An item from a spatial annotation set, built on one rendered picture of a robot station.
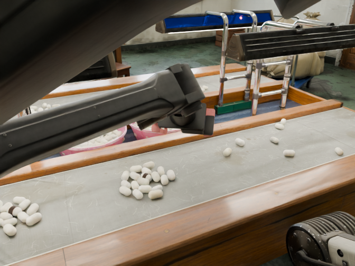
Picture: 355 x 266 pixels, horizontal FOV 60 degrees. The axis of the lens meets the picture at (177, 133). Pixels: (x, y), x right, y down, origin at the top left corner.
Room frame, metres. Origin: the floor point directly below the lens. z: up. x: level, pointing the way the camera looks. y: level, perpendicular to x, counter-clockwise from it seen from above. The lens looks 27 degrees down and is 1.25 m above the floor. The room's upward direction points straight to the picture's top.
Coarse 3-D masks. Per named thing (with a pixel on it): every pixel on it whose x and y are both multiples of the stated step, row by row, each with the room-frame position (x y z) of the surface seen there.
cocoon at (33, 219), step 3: (36, 213) 0.56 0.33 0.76; (39, 213) 0.56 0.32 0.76; (30, 216) 0.55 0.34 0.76; (33, 216) 0.55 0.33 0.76; (36, 216) 0.55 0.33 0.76; (39, 216) 0.55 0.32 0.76; (27, 219) 0.54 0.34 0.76; (30, 219) 0.54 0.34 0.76; (33, 219) 0.54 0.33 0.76; (36, 219) 0.55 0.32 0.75; (39, 219) 0.55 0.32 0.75; (27, 222) 0.53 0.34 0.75; (30, 222) 0.53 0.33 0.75; (33, 222) 0.54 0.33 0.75; (36, 222) 0.55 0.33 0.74; (30, 225) 0.54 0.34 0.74
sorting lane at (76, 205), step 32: (256, 128) 1.06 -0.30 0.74; (288, 128) 1.06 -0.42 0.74; (320, 128) 1.06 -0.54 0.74; (352, 128) 1.06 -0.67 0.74; (128, 160) 0.82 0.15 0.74; (160, 160) 0.82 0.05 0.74; (192, 160) 0.82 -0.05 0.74; (224, 160) 0.82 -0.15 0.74; (256, 160) 0.82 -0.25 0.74; (288, 160) 0.82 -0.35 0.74; (320, 160) 0.82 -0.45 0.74; (0, 192) 0.66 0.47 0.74; (32, 192) 0.66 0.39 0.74; (64, 192) 0.66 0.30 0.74; (96, 192) 0.66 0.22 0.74; (192, 192) 0.66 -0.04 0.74; (224, 192) 0.66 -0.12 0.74; (64, 224) 0.54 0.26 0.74; (96, 224) 0.54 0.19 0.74; (128, 224) 0.54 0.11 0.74; (0, 256) 0.45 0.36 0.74; (32, 256) 0.45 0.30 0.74
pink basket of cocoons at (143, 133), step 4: (132, 124) 1.11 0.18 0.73; (132, 128) 1.04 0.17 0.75; (136, 128) 1.00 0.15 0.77; (136, 132) 1.02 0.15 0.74; (140, 132) 1.00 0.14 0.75; (144, 132) 0.99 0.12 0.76; (148, 132) 0.98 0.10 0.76; (152, 132) 0.97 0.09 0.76; (156, 132) 0.97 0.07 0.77; (168, 132) 0.97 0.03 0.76; (140, 136) 1.01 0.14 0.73; (144, 136) 1.00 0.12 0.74; (152, 136) 0.98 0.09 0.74
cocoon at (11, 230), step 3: (6, 225) 0.52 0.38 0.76; (9, 225) 0.52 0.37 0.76; (12, 225) 0.52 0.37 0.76; (3, 228) 0.51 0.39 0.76; (6, 228) 0.51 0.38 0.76; (9, 228) 0.51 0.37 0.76; (12, 228) 0.51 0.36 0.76; (15, 228) 0.52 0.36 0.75; (6, 231) 0.51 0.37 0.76; (9, 231) 0.50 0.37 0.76; (12, 231) 0.50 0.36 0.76; (15, 231) 0.51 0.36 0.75; (9, 234) 0.50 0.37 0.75; (12, 234) 0.50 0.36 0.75
